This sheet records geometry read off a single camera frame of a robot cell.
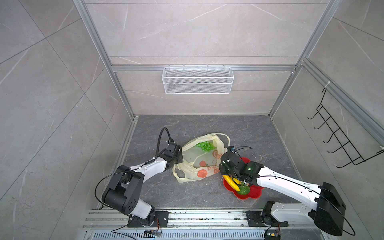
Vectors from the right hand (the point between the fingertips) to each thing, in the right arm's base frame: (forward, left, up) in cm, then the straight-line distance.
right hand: (219, 165), depth 82 cm
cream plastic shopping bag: (+11, +9, -9) cm, 17 cm away
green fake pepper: (-12, -12, -4) cm, 18 cm away
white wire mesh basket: (+53, +11, +20) cm, 58 cm away
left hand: (+11, +24, -5) cm, 27 cm away
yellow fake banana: (-10, -4, +2) cm, 11 cm away
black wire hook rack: (-2, -52, +22) cm, 57 cm away
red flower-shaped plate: (-13, -18, -6) cm, 23 cm away
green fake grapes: (+17, +6, -7) cm, 19 cm away
